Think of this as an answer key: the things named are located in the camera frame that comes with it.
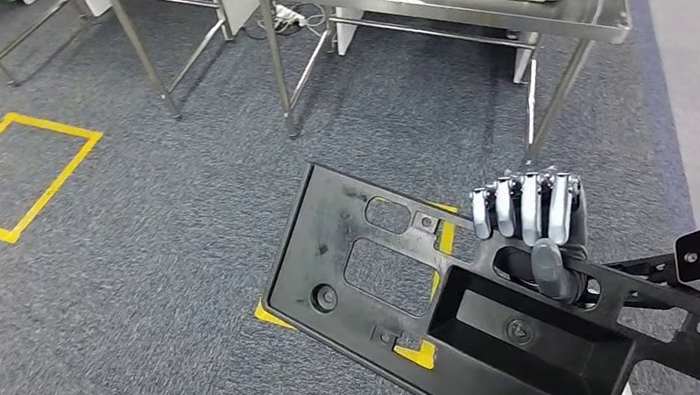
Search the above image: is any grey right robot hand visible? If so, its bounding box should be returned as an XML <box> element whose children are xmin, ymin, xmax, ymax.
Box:
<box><xmin>467</xmin><ymin>160</ymin><xmax>598</xmax><ymax>314</ymax></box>

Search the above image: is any black plastic plate bracket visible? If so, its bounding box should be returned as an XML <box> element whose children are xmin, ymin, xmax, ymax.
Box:
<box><xmin>246</xmin><ymin>114</ymin><xmax>700</xmax><ymax>395</ymax></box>

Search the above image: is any white panel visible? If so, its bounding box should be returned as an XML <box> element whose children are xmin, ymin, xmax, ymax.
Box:
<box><xmin>217</xmin><ymin>0</ymin><xmax>265</xmax><ymax>38</ymax></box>
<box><xmin>332</xmin><ymin>4</ymin><xmax>369</xmax><ymax>59</ymax></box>

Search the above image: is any white power strip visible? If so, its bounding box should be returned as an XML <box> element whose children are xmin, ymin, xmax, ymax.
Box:
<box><xmin>269</xmin><ymin>0</ymin><xmax>310</xmax><ymax>34</ymax></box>

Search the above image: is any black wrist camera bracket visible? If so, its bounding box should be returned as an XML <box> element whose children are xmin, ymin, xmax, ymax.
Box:
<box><xmin>605</xmin><ymin>250</ymin><xmax>695</xmax><ymax>317</ymax></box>

